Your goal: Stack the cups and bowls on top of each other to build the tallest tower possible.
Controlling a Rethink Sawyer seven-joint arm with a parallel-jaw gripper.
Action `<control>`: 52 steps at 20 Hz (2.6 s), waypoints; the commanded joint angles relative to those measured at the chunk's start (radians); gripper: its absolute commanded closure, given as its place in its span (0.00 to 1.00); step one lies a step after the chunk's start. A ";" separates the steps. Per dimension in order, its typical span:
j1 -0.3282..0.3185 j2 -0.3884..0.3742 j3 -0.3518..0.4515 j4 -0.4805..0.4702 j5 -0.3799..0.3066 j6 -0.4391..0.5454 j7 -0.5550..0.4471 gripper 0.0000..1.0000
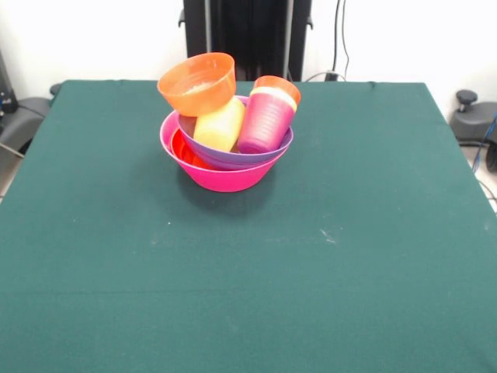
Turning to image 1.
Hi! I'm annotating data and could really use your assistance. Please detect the large pink bowl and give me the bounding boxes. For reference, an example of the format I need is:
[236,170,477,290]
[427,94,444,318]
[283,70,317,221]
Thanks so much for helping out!
[159,110,294,193]

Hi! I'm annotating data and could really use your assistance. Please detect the purple bowl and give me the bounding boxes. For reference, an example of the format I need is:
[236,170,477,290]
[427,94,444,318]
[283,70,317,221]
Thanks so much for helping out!
[177,96,293,172]

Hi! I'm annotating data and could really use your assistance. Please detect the purple cup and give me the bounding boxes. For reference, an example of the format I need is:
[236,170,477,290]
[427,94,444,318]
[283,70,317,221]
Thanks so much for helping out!
[237,92,298,155]

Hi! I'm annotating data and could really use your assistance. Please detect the pale yellow cup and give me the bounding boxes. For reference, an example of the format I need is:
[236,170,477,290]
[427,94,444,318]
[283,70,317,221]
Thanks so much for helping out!
[193,96,246,153]

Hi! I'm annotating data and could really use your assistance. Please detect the large orange bowl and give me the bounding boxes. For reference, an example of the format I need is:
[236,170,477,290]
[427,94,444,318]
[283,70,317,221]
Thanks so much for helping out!
[170,128,217,171]

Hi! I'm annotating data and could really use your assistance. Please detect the bright yellow cup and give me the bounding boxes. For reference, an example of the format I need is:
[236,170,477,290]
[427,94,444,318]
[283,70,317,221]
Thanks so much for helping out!
[250,86,299,112]

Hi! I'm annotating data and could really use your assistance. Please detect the orange cup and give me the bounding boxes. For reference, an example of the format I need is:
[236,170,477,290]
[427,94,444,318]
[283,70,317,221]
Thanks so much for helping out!
[252,75,302,104]

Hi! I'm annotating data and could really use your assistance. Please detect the small orange bowl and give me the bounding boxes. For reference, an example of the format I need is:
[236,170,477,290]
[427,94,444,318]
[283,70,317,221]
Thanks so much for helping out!
[156,52,238,118]

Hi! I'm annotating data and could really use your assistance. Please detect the dark green tablecloth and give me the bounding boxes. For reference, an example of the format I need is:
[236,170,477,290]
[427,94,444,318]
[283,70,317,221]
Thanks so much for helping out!
[0,79,497,373]

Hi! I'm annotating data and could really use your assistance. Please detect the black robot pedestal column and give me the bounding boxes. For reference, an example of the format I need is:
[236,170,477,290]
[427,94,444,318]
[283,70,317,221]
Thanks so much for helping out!
[178,0,314,82]

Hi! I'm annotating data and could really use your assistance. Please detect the black hanging cable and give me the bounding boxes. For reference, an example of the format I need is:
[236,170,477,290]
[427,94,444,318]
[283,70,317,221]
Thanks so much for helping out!
[332,0,353,81]

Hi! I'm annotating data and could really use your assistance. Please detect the black pedestal foot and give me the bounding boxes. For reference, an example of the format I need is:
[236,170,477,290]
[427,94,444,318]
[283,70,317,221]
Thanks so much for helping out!
[0,96,54,164]
[450,89,497,145]

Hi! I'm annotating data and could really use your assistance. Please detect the tangle of floor cables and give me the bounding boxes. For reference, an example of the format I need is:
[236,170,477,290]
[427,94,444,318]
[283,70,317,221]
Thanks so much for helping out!
[469,112,497,203]

